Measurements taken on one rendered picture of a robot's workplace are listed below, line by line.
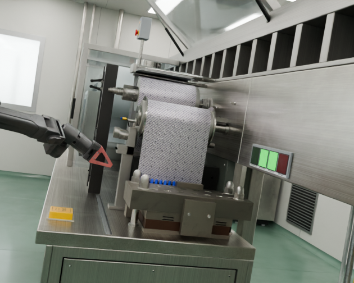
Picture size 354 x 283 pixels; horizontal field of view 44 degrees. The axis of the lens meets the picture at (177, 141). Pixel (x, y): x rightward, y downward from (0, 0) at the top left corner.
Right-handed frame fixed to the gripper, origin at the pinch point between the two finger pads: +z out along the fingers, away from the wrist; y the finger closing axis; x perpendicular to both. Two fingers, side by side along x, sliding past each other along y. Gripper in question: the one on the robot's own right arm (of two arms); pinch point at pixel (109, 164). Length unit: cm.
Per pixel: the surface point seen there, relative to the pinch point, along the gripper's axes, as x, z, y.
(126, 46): 139, -12, -555
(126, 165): 3.0, 6.1, -8.0
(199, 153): 22.4, 22.8, 0.3
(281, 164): 30, 30, 41
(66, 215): -19.6, -2.7, 13.1
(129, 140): 10.9, 1.2, -7.1
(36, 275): -102, 34, -168
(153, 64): 50, -3, -71
